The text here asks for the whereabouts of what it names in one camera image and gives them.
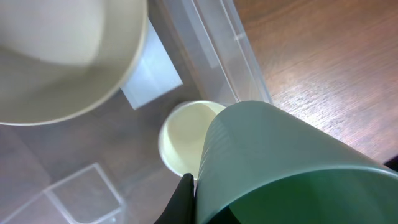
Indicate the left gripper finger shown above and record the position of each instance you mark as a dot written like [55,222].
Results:
[180,208]

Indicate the cream plastic cup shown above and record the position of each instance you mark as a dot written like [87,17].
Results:
[182,135]

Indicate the mint green plastic cup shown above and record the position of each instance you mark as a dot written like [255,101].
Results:
[268,166]

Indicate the cream plate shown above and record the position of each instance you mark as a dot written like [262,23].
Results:
[63,58]

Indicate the clear plastic storage container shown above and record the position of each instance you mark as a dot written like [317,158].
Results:
[104,166]

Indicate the white label in container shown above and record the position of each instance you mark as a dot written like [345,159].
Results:
[154,75]

